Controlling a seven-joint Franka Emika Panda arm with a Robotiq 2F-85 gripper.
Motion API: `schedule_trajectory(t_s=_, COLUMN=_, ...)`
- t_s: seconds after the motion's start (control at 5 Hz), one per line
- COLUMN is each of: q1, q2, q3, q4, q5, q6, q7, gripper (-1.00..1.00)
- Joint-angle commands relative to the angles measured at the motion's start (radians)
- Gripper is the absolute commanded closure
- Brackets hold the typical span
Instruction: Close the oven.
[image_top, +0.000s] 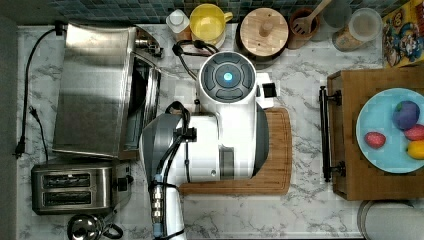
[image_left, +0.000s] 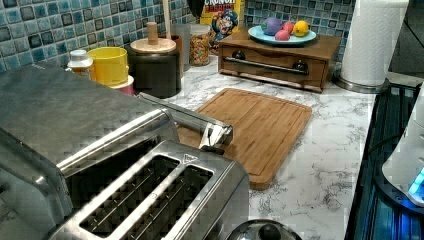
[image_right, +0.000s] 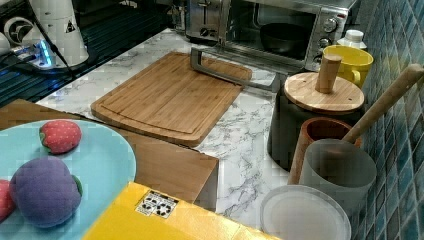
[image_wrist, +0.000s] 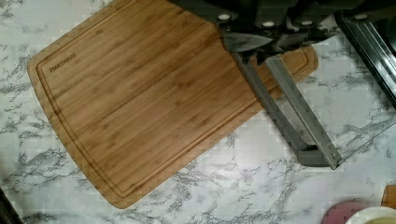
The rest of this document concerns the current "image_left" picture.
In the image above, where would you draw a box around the oven door with handle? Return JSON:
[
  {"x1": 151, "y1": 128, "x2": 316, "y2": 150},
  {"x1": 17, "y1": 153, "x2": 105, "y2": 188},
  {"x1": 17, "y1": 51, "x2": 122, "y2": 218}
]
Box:
[{"x1": 139, "y1": 93, "x2": 233, "y2": 155}]

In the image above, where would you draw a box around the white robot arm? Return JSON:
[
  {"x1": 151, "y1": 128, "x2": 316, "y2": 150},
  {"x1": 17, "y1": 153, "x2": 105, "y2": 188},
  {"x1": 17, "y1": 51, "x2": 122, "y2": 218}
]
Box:
[{"x1": 382, "y1": 87, "x2": 424, "y2": 207}]

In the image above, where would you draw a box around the stainless steel toaster oven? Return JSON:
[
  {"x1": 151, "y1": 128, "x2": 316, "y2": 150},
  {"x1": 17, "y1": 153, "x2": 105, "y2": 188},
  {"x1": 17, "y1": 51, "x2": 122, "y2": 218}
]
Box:
[{"x1": 0, "y1": 62, "x2": 178, "y2": 240}]

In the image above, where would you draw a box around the bamboo cutting board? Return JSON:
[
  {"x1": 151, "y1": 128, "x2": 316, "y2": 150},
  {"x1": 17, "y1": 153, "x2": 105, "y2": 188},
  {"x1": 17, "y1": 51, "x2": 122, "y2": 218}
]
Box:
[{"x1": 197, "y1": 88, "x2": 312, "y2": 190}]

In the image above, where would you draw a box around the cereal filled glass jar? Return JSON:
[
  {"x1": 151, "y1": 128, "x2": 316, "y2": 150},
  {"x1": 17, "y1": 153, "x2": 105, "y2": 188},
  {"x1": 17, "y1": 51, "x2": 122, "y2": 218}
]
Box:
[{"x1": 189, "y1": 24, "x2": 210, "y2": 66}]

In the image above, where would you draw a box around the silver two-slot toaster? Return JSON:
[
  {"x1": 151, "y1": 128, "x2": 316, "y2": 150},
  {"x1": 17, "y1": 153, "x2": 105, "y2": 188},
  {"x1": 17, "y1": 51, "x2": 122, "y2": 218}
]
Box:
[{"x1": 48, "y1": 141, "x2": 249, "y2": 240}]

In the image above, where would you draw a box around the black canister with wooden lid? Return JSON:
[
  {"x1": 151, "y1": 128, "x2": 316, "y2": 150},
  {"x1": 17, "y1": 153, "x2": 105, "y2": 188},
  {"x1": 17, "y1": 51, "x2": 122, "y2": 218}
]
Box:
[{"x1": 127, "y1": 22, "x2": 181, "y2": 99}]

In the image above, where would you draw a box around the brown utensil holder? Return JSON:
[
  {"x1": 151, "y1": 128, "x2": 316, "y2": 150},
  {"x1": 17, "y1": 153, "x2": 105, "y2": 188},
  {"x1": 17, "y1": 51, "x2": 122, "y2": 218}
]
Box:
[{"x1": 159, "y1": 35, "x2": 183, "y2": 80}]

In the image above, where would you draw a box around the pink bowl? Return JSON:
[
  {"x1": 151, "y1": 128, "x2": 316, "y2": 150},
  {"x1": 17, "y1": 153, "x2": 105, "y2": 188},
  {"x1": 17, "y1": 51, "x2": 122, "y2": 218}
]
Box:
[{"x1": 113, "y1": 76, "x2": 134, "y2": 96}]

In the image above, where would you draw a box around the empty clear glass jar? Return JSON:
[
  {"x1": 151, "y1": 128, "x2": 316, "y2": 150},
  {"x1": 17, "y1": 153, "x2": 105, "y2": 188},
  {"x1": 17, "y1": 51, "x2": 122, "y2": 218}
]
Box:
[{"x1": 171, "y1": 23, "x2": 190, "y2": 71}]

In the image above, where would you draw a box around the light blue plate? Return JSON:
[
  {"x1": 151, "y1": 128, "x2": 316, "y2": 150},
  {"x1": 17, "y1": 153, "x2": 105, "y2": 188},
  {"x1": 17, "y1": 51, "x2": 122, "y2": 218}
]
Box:
[{"x1": 248, "y1": 26, "x2": 317, "y2": 45}]

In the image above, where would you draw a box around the Cap'n Crunch cereal box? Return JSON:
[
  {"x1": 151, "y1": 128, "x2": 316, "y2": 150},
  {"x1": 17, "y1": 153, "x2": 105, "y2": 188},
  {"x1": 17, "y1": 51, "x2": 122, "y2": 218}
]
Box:
[{"x1": 200, "y1": 0, "x2": 245, "y2": 54}]

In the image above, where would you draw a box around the wooden drawer box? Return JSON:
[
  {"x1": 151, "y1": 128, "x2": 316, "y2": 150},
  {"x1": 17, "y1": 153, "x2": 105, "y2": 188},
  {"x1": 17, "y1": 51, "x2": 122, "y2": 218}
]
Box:
[{"x1": 218, "y1": 28, "x2": 341, "y2": 93}]

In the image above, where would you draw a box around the pink toy fruit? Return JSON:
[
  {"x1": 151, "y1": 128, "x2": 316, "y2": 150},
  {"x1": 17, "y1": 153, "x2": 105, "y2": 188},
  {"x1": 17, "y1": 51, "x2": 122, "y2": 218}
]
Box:
[{"x1": 274, "y1": 30, "x2": 290, "y2": 41}]

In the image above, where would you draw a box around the purple toy fruit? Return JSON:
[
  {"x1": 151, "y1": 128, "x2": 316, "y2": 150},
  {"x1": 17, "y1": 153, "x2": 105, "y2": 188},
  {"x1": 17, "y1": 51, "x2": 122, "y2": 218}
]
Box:
[{"x1": 261, "y1": 17, "x2": 282, "y2": 36}]

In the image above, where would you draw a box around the yellow plastic cup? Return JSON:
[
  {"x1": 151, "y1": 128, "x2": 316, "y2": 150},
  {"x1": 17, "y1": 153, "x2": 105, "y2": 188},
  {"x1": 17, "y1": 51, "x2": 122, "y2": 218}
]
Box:
[{"x1": 88, "y1": 47, "x2": 129, "y2": 86}]

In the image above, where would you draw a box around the red toy fruit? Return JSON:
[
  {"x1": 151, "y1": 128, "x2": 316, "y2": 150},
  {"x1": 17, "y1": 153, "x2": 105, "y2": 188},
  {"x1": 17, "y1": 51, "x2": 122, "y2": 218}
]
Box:
[{"x1": 282, "y1": 21, "x2": 294, "y2": 33}]

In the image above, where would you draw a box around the stainless steel kettle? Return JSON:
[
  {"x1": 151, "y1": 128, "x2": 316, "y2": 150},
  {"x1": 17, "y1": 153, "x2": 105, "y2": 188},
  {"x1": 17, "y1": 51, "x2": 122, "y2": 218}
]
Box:
[{"x1": 225, "y1": 219, "x2": 302, "y2": 240}]

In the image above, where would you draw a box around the yellow toy lemon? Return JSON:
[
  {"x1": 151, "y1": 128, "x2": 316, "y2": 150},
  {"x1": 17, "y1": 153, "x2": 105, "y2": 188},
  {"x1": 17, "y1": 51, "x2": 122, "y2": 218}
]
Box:
[{"x1": 292, "y1": 20, "x2": 309, "y2": 37}]

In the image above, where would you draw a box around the wooden spatula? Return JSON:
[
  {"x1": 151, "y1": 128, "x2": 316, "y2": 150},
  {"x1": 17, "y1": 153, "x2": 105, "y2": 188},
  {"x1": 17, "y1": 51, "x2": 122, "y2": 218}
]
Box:
[{"x1": 162, "y1": 0, "x2": 172, "y2": 40}]

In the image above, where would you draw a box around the white cap spice bottle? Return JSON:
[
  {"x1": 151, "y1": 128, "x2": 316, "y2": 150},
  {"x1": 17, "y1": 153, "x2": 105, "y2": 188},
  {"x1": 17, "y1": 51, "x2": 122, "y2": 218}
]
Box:
[{"x1": 67, "y1": 49, "x2": 93, "y2": 79}]

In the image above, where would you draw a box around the paper towel roll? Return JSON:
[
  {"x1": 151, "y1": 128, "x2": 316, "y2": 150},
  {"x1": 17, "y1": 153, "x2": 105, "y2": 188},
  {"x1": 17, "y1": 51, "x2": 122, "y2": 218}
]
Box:
[{"x1": 333, "y1": 0, "x2": 410, "y2": 94}]

